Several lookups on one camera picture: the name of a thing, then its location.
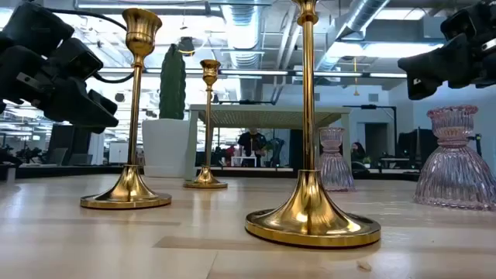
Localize black cabinet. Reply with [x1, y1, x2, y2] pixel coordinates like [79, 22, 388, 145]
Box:
[46, 123, 94, 167]

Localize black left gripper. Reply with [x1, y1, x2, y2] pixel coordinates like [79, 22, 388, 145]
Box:
[0, 44, 119, 135]

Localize green cactus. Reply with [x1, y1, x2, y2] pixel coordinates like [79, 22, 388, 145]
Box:
[159, 43, 188, 120]

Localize black metal table frame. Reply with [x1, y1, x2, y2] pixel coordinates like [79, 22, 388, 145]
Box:
[0, 164, 422, 182]

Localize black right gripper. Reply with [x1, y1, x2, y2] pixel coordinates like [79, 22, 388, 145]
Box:
[397, 33, 496, 102]

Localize gold candlestick holder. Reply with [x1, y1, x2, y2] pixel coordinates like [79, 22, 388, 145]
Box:
[182, 58, 229, 190]
[244, 0, 382, 249]
[80, 7, 173, 211]

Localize black round ceiling fixture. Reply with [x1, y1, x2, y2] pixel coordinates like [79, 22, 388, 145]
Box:
[177, 36, 196, 57]

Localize pink ribbed glass candle holder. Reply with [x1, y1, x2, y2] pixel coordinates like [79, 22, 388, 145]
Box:
[412, 105, 496, 212]
[316, 126, 357, 193]

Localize white cabinet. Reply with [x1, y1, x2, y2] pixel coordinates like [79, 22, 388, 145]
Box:
[108, 141, 137, 165]

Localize silver ventilation duct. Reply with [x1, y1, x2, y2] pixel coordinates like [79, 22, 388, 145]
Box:
[220, 0, 265, 102]
[315, 0, 391, 71]

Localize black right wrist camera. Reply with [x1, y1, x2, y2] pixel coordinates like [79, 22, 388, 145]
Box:
[440, 4, 480, 42]

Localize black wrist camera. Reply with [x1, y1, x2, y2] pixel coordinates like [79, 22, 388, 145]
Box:
[45, 37, 105, 83]
[440, 4, 480, 42]

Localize long ceiling light strip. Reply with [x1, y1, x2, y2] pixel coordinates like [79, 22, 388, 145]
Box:
[368, 72, 408, 79]
[219, 69, 290, 77]
[294, 71, 363, 78]

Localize green perforated metal shelf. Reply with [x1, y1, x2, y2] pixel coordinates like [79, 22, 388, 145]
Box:
[184, 103, 353, 184]

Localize black computer monitor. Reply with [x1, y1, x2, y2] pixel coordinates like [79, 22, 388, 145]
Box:
[397, 128, 439, 168]

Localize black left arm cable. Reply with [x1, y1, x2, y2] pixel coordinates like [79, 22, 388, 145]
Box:
[42, 6, 136, 84]

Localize gold pendant lamp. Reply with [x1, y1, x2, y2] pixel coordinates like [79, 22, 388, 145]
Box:
[351, 57, 360, 98]

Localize person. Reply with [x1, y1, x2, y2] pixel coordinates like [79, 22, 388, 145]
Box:
[350, 141, 368, 164]
[236, 127, 268, 168]

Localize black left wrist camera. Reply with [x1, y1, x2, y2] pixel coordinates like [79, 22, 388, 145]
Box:
[45, 37, 105, 83]

